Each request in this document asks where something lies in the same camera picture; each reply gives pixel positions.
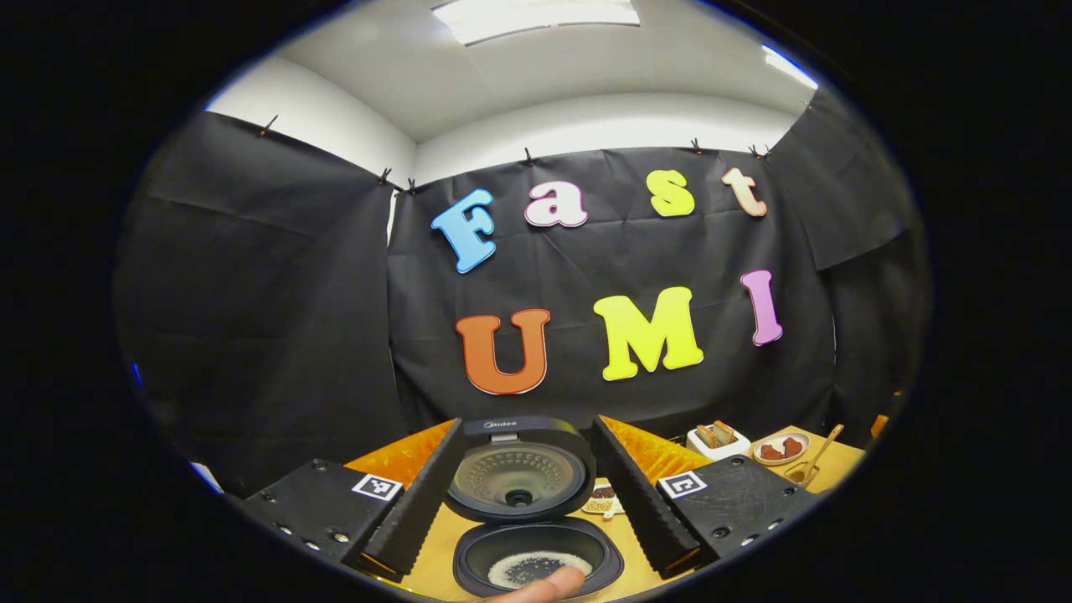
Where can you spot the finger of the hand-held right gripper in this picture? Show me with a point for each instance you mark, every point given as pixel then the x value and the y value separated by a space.
pixel 879 423

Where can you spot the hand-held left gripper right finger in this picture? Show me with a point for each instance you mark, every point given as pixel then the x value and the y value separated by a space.
pixel 632 494

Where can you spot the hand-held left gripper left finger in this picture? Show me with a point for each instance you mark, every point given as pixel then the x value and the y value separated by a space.
pixel 419 494

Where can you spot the wooden spoon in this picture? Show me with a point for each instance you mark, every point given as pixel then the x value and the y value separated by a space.
pixel 825 444

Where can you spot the dark grey rice cooker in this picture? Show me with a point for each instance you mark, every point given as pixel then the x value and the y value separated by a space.
pixel 519 477

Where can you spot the white divided grain dish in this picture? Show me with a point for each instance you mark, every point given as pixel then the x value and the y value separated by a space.
pixel 599 503

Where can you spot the red meat piece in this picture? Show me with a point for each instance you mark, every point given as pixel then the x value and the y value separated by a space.
pixel 771 452
pixel 792 446

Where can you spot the toasted bread slice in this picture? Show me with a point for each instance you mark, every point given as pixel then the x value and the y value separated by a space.
pixel 707 435
pixel 724 431

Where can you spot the white toaster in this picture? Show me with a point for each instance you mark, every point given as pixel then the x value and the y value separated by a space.
pixel 720 452

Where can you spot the white round plate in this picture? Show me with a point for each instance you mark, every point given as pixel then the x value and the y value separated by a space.
pixel 783 462

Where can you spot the small ceiling light panel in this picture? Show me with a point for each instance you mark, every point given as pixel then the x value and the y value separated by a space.
pixel 791 67

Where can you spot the large ceiling light panel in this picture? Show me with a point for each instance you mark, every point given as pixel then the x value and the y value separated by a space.
pixel 536 17

